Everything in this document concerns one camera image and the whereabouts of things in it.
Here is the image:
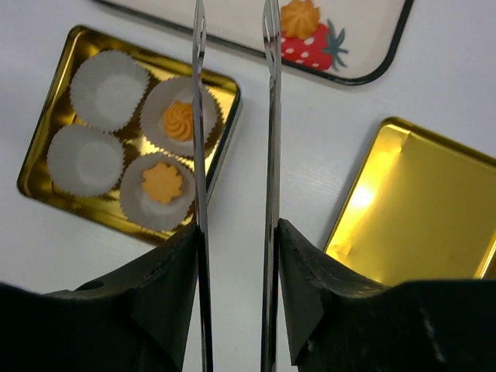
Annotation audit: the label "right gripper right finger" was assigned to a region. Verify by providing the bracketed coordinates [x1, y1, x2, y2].
[278, 219, 495, 371]

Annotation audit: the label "gold square cookie tin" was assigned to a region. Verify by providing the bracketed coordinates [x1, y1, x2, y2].
[16, 25, 244, 246]

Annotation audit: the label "flower cookie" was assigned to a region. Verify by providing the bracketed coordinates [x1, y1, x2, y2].
[141, 162, 183, 204]

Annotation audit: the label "metal serving tongs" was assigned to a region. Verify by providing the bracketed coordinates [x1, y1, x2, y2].
[192, 1, 282, 371]

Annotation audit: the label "front right paper cup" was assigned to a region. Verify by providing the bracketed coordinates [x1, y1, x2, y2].
[120, 153, 195, 231]

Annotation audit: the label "back left paper cup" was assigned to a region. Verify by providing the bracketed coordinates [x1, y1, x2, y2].
[69, 50, 150, 133]

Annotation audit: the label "strawberry pattern tray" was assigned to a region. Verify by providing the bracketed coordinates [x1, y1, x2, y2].
[92, 0, 415, 86]

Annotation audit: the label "front left paper cup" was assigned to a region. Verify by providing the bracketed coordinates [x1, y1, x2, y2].
[46, 124, 125, 197]

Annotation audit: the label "gold tin lid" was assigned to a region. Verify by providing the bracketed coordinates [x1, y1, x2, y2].
[325, 117, 495, 286]

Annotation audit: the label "paper cup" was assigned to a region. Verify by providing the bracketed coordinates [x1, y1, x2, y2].
[46, 124, 125, 197]
[139, 75, 224, 156]
[69, 50, 150, 133]
[120, 153, 195, 231]

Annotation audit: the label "back right paper cup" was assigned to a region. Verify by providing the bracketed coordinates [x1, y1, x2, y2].
[139, 75, 224, 156]

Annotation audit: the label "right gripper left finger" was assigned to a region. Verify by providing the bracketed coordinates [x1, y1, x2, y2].
[1, 224, 198, 371]

